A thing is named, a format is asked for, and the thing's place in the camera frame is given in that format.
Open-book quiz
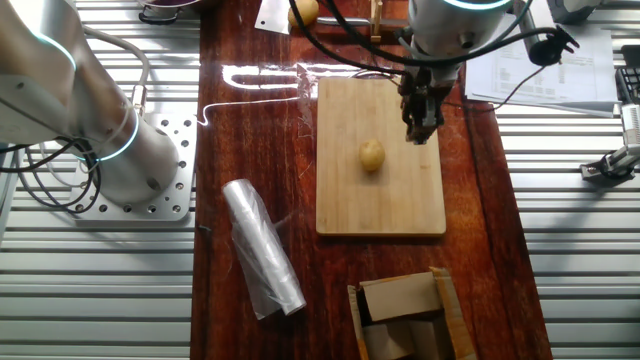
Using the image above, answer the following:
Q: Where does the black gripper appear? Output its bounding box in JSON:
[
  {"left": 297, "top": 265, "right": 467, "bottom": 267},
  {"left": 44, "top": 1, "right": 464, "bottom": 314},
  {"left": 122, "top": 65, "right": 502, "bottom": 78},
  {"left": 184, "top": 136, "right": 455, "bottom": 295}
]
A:
[{"left": 399, "top": 67, "right": 454, "bottom": 146}]

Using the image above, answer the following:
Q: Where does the small yellow potato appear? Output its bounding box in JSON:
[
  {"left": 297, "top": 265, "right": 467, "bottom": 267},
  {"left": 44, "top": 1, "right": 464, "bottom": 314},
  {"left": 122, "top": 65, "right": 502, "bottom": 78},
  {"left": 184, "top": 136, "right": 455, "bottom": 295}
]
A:
[
  {"left": 287, "top": 0, "right": 320, "bottom": 28},
  {"left": 358, "top": 138, "right": 387, "bottom": 174}
]

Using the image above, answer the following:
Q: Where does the bamboo cutting board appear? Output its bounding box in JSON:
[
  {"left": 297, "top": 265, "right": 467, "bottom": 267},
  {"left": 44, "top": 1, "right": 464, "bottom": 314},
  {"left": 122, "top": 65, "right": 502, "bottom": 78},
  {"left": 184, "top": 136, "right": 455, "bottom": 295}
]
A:
[{"left": 315, "top": 69, "right": 447, "bottom": 237}]

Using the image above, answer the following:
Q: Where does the wooden knife rack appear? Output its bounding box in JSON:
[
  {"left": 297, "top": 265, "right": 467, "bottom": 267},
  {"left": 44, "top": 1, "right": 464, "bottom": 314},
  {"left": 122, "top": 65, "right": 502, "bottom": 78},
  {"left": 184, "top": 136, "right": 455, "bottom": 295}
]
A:
[{"left": 368, "top": 0, "right": 411, "bottom": 44}]

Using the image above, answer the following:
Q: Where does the printed white paper stack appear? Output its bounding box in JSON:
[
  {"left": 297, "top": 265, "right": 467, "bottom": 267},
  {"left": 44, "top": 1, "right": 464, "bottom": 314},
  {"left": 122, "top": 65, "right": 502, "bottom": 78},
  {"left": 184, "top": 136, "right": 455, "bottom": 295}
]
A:
[{"left": 464, "top": 7, "right": 621, "bottom": 119}]

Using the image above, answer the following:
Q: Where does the steel cleaver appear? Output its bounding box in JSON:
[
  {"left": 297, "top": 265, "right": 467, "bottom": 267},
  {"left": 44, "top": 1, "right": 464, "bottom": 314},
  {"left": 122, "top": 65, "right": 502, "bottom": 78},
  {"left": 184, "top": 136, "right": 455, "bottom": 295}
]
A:
[{"left": 254, "top": 0, "right": 294, "bottom": 35}]

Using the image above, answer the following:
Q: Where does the open cardboard box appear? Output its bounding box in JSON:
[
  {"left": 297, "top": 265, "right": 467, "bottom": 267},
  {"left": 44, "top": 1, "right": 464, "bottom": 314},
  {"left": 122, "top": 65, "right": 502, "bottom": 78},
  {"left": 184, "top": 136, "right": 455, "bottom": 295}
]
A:
[{"left": 347, "top": 266, "right": 479, "bottom": 360}]

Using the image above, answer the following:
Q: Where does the clear plastic bag roll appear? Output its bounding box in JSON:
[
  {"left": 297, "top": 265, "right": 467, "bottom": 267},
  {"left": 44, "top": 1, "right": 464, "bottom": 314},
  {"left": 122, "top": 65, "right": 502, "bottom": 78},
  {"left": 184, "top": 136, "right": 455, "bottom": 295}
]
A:
[{"left": 222, "top": 178, "right": 307, "bottom": 321}]

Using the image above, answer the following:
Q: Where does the black keyboard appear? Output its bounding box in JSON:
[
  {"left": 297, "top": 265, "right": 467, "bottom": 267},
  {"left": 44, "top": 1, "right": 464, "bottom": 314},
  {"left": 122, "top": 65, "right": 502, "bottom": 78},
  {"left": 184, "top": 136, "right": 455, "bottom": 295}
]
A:
[{"left": 614, "top": 64, "right": 640, "bottom": 106}]

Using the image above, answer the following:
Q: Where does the steel cooking pot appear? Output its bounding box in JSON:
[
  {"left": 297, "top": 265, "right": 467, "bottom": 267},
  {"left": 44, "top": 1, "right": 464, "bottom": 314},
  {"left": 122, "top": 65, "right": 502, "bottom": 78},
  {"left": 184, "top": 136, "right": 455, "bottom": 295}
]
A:
[{"left": 135, "top": 0, "right": 201, "bottom": 26}]

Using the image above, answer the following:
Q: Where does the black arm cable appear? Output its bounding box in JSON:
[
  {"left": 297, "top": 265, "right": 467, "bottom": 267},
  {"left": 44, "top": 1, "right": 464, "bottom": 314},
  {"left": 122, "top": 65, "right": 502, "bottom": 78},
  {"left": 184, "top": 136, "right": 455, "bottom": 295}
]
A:
[{"left": 288, "top": 0, "right": 566, "bottom": 76}]

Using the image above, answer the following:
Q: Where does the metal camera mount clamp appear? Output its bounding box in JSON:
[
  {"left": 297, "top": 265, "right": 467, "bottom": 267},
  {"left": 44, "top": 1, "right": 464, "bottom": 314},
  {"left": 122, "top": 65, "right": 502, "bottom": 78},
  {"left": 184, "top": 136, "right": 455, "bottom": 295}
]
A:
[{"left": 579, "top": 144, "right": 640, "bottom": 184}]

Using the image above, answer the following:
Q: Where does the grey exterior camera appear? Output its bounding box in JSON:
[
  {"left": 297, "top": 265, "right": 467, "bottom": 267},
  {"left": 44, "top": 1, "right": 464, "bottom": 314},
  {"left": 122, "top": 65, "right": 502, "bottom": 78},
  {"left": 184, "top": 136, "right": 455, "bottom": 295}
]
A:
[{"left": 619, "top": 102, "right": 640, "bottom": 151}]

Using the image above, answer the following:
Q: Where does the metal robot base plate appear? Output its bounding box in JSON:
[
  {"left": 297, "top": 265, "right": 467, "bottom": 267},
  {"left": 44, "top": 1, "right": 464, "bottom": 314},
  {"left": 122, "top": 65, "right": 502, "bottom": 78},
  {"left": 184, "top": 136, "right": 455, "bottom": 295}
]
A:
[{"left": 67, "top": 112, "right": 199, "bottom": 224}]

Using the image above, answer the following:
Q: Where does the grey hose with connector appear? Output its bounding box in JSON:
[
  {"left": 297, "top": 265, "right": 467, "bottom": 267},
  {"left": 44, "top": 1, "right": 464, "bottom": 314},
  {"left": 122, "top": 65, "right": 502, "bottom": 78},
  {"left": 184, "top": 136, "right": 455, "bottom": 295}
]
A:
[{"left": 82, "top": 24, "right": 151, "bottom": 119}]

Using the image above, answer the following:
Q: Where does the black base cable bundle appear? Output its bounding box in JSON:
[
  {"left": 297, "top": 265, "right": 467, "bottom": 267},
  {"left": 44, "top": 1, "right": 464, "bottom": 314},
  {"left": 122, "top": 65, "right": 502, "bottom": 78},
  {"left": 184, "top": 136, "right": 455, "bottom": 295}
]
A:
[{"left": 0, "top": 137, "right": 104, "bottom": 216}]

